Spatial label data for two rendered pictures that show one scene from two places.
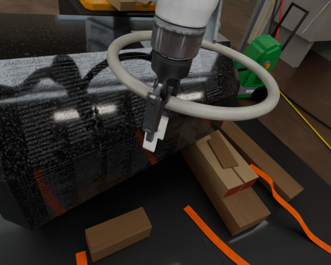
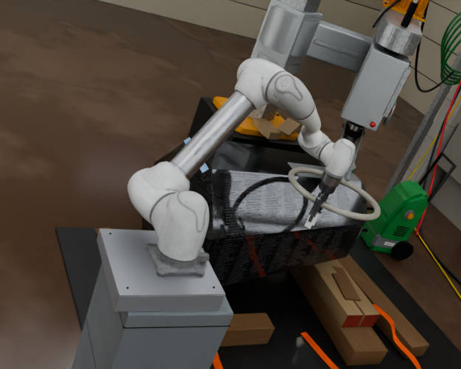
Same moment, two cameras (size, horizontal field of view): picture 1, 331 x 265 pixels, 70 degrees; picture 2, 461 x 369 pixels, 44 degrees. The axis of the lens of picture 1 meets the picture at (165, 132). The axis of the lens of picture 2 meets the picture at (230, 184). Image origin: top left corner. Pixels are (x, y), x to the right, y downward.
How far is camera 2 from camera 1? 217 cm
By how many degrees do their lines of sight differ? 18
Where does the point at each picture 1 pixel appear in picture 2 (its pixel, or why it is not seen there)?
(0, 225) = not seen: hidden behind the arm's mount
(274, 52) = (418, 201)
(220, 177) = (341, 305)
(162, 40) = (326, 178)
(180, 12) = (335, 170)
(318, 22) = not seen: outside the picture
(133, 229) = (259, 325)
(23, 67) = (231, 176)
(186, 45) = (335, 181)
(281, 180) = (406, 332)
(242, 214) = (358, 343)
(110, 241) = (240, 326)
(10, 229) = not seen: hidden behind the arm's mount
